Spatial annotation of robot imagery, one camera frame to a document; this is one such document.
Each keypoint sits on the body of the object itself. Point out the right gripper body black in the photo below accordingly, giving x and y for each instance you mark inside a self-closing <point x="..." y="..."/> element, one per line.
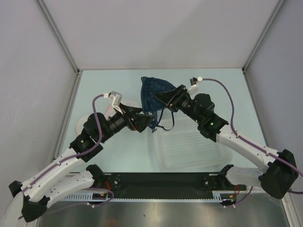
<point x="182" y="102"/>

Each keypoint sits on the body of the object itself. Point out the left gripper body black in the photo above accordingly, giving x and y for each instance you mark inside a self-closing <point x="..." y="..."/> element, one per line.
<point x="129" y="122"/>

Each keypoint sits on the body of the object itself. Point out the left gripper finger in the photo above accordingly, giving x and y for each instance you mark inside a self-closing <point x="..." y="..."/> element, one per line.
<point x="142" y="121"/>
<point x="130" y="110"/>

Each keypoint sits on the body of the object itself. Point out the dark blue lace bra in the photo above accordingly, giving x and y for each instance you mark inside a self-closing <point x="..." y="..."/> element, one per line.
<point x="150" y="104"/>

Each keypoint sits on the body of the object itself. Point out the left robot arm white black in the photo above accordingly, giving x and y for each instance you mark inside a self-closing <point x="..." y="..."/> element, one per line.
<point x="32" y="198"/>

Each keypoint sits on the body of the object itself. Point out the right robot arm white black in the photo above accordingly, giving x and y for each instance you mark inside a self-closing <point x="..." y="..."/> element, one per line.
<point x="275" y="171"/>

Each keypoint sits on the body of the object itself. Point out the white perforated plastic tray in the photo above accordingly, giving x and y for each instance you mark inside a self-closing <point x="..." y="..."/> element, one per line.
<point x="184" y="147"/>

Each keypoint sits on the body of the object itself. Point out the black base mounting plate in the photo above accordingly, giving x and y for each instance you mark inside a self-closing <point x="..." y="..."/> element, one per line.
<point x="170" y="184"/>

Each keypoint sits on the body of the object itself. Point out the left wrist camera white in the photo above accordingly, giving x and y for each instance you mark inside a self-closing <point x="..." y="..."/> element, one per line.
<point x="114" y="100"/>

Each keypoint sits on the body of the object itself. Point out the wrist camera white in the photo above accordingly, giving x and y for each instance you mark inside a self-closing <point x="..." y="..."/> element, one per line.
<point x="194" y="82"/>
<point x="114" y="100"/>

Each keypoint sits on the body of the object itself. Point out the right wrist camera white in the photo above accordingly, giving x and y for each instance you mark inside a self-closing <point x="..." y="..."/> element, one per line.
<point x="194" y="82"/>

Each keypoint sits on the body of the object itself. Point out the white slotted cable duct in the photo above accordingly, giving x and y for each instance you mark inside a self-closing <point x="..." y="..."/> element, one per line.
<point x="99" y="197"/>

